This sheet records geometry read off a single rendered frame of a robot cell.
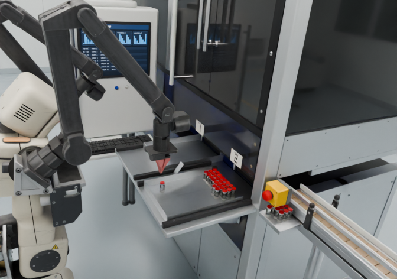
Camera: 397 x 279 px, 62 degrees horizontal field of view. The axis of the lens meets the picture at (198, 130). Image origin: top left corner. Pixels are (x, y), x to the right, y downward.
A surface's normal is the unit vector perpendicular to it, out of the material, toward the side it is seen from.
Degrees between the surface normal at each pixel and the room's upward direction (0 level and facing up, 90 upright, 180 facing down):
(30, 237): 90
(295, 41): 90
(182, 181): 0
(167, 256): 0
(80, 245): 0
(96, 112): 90
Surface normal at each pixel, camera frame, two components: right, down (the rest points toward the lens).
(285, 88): 0.47, 0.40
